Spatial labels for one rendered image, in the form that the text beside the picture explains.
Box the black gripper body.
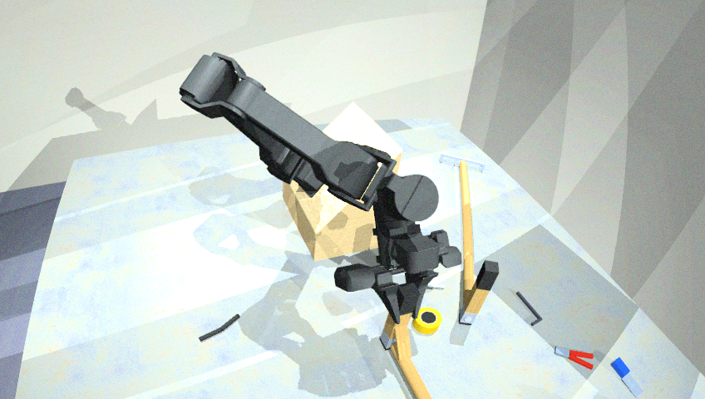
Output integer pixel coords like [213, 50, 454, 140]
[334, 220, 462, 292]

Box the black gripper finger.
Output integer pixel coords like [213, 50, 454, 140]
[371, 283, 400, 324]
[405, 272, 438, 319]

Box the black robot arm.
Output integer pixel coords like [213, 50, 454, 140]
[179, 52, 450, 274]

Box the grey l-shaped metal rod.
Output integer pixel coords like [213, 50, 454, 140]
[516, 291, 542, 326]

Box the dark grey bent rod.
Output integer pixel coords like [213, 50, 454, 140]
[199, 314, 240, 341]

